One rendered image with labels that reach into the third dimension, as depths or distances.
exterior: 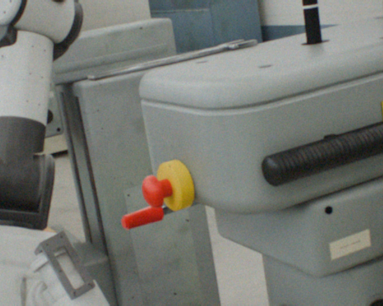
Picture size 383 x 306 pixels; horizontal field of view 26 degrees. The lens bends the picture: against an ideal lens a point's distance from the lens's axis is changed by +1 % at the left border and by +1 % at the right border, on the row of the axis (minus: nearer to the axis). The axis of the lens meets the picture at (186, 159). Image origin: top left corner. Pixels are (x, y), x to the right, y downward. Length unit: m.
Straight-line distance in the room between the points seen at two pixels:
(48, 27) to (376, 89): 0.59
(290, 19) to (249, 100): 7.52
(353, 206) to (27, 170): 0.53
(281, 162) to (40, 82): 0.57
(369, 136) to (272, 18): 7.73
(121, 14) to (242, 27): 2.71
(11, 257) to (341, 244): 0.48
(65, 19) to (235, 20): 7.12
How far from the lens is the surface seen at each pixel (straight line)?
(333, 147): 0.89
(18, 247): 1.22
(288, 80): 0.90
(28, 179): 1.27
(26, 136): 1.29
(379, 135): 0.93
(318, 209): 0.95
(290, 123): 0.90
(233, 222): 1.10
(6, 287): 1.19
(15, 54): 1.33
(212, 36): 8.35
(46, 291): 1.14
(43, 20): 1.34
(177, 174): 0.95
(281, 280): 1.12
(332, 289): 1.05
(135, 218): 1.07
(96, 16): 10.67
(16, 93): 1.31
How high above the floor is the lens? 2.02
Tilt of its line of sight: 14 degrees down
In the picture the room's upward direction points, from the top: 9 degrees counter-clockwise
